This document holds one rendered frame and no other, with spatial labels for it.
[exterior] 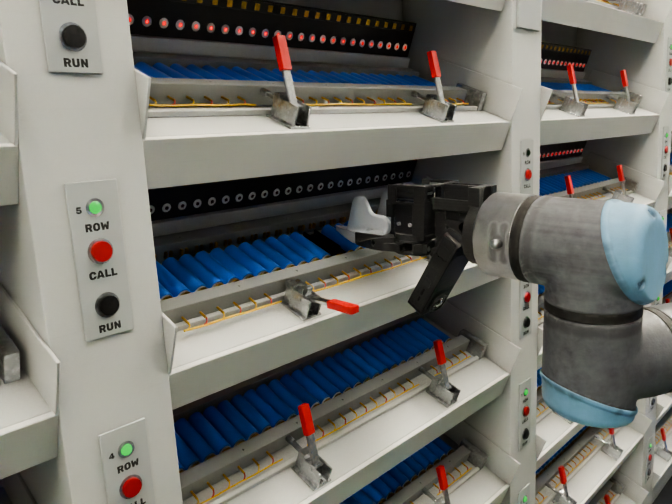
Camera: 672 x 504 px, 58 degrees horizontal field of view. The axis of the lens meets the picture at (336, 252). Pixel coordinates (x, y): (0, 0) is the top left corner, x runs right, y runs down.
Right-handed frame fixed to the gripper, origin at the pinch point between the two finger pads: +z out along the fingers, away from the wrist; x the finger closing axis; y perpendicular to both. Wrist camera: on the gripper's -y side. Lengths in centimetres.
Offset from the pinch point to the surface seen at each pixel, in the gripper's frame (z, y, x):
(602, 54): 7, 27, -98
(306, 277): -3.6, -3.0, 12.2
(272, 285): -3.7, -2.8, 17.4
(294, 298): -5.9, -4.1, 16.2
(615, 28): -6, 30, -71
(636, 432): -9, -67, -96
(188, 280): 0.7, -1.2, 25.0
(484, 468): -5, -45, -26
